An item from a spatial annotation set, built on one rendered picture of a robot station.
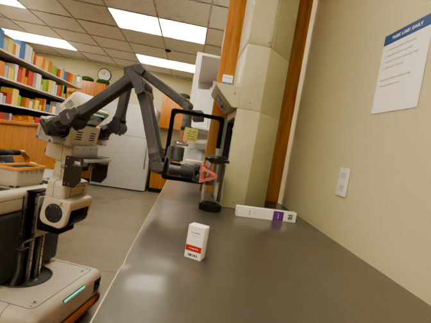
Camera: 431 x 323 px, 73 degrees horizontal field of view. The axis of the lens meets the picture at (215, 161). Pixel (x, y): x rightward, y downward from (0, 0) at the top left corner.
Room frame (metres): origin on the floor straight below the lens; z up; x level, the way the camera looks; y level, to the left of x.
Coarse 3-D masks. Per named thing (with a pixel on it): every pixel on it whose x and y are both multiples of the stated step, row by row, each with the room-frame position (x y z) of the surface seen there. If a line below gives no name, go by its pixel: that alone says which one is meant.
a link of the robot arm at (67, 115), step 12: (132, 72) 1.33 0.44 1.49; (120, 84) 1.34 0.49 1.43; (132, 84) 1.31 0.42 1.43; (144, 84) 1.30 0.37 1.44; (96, 96) 1.36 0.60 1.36; (108, 96) 1.35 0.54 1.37; (72, 108) 1.35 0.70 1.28; (84, 108) 1.36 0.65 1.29; (96, 108) 1.37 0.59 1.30; (60, 120) 1.36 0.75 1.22; (72, 120) 1.35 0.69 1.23
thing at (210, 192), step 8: (208, 160) 1.21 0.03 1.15; (224, 160) 1.21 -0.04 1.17; (208, 168) 1.22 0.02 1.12; (216, 168) 1.21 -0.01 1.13; (224, 168) 1.23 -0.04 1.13; (208, 176) 1.22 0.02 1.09; (224, 176) 1.24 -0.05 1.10; (208, 184) 1.21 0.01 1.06; (216, 184) 1.21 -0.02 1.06; (208, 192) 1.21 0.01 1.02; (216, 192) 1.21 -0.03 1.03; (200, 200) 1.24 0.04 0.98; (208, 200) 1.21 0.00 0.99; (216, 200) 1.22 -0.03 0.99
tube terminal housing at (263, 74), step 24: (264, 48) 1.37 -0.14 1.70; (264, 72) 1.37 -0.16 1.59; (240, 96) 1.36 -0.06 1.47; (264, 96) 1.38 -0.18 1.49; (240, 120) 1.36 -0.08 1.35; (264, 120) 1.41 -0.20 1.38; (240, 144) 1.37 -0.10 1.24; (264, 144) 1.44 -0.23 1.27; (240, 168) 1.37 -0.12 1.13; (264, 168) 1.47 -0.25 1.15; (240, 192) 1.37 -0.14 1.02; (264, 192) 1.51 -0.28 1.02
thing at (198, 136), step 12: (180, 120) 1.62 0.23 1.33; (192, 120) 1.63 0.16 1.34; (204, 120) 1.64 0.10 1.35; (216, 120) 1.66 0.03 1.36; (180, 132) 1.62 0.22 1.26; (192, 132) 1.63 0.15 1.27; (204, 132) 1.65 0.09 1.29; (216, 132) 1.66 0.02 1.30; (180, 144) 1.62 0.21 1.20; (192, 144) 1.64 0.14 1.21; (204, 144) 1.65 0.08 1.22; (192, 156) 1.64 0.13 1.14; (204, 156) 1.65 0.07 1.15
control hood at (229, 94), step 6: (216, 84) 1.35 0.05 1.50; (222, 84) 1.35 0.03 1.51; (216, 90) 1.44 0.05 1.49; (222, 90) 1.35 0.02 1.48; (228, 90) 1.36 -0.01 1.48; (234, 90) 1.36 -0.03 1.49; (222, 96) 1.40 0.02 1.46; (228, 96) 1.36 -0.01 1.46; (234, 96) 1.36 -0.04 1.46; (216, 102) 1.65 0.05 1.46; (228, 102) 1.36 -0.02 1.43; (234, 102) 1.36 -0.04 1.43; (228, 108) 1.45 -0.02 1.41; (234, 108) 1.39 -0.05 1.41
